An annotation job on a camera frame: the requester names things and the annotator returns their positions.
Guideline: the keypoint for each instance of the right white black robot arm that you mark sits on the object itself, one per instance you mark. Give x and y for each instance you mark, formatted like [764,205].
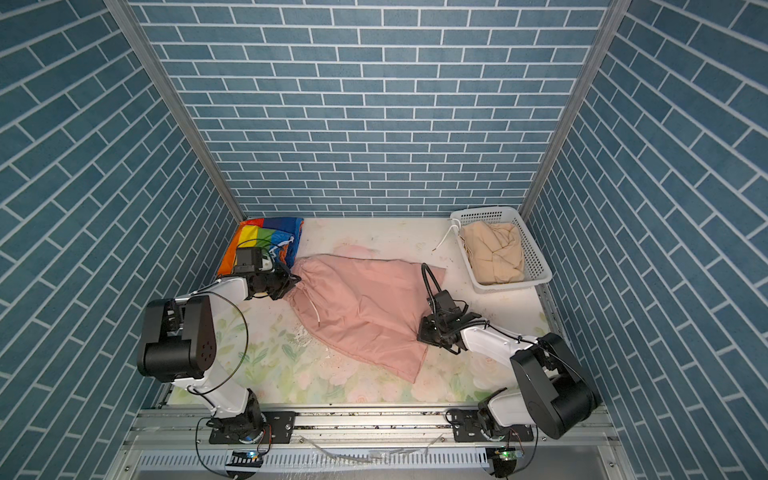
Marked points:
[555,394]

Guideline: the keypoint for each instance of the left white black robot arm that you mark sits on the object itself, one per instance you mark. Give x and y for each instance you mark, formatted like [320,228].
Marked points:
[178,340]

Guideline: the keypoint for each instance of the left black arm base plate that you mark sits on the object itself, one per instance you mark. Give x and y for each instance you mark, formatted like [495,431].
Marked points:
[275,427]

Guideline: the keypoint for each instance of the white plastic laundry basket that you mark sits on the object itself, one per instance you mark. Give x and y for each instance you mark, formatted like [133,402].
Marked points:
[536,269]

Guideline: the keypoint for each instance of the pink shorts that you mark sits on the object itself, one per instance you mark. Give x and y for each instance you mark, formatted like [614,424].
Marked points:
[366,309]

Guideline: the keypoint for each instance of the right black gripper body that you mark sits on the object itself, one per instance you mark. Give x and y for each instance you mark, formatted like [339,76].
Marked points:
[432,332]

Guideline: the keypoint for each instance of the beige shorts in basket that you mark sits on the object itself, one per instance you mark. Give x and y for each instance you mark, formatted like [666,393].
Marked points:
[494,251]

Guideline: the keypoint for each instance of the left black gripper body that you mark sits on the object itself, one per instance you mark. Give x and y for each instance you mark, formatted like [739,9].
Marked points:
[274,282]

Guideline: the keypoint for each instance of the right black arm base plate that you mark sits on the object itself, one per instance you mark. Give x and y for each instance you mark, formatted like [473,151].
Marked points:
[471,425]

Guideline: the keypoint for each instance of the rainbow striped shorts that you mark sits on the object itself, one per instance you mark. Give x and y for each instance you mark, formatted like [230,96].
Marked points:
[279,235]

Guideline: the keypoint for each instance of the aluminium mounting rail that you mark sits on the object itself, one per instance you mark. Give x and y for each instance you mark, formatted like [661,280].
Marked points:
[371,442]

